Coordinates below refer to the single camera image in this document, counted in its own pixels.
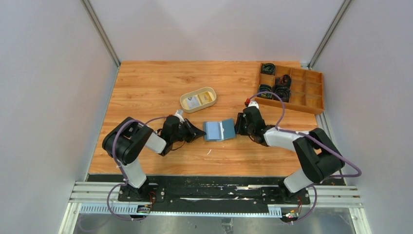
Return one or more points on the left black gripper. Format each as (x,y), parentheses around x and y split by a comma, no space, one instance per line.
(194,133)

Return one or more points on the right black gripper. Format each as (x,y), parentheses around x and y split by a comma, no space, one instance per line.
(238,126)

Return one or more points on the blue leather card holder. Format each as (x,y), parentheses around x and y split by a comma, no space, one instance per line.
(219,130)

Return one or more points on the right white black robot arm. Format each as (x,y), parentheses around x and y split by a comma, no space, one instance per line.
(317,155)

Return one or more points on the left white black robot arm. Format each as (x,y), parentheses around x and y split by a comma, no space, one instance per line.
(126,141)

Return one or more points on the white card in tray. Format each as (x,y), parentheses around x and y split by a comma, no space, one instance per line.
(192,102)

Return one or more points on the yellow card in tray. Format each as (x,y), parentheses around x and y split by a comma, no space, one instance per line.
(205,98)

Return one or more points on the cream oval tray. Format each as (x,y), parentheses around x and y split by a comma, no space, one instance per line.
(195,93)

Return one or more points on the rolled dark belt left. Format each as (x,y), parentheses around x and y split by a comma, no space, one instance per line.
(266,91)

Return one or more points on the rolled black belt large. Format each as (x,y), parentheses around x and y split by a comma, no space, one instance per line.
(283,92)

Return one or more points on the rolled black belt top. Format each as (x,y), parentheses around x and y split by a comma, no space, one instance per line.
(268,68)

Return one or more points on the rolled black belt middle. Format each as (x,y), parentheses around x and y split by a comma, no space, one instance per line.
(284,80)

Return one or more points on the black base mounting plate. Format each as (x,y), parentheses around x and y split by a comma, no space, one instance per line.
(216,195)

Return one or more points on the wooden compartment organizer box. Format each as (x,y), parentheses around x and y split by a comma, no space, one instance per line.
(306,90)

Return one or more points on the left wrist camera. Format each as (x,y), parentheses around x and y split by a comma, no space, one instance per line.
(179,114)

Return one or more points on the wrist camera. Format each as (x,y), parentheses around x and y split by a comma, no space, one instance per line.
(251,103)
(179,114)

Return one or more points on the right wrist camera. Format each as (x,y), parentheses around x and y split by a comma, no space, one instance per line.
(251,103)

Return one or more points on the aluminium rail frame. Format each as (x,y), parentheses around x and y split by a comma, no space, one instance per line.
(92,209)

